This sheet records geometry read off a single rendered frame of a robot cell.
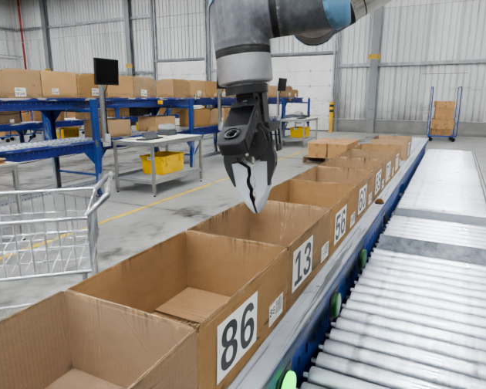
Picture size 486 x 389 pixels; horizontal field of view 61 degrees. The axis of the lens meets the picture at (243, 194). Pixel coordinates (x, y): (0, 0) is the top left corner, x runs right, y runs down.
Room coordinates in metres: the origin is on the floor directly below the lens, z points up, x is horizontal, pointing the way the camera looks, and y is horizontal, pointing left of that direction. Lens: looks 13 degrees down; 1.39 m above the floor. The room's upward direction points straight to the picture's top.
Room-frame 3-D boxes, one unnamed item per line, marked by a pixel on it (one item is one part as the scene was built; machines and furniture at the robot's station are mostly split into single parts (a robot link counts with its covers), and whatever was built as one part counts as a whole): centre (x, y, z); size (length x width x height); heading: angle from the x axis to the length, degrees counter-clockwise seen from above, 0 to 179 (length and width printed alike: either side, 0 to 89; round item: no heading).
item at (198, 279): (0.81, 0.11, 0.96); 0.39 x 0.29 x 0.17; 153
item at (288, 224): (1.16, -0.07, 0.96); 0.39 x 0.29 x 0.17; 153
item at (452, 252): (1.62, -0.81, 0.76); 0.46 x 0.01 x 0.09; 63
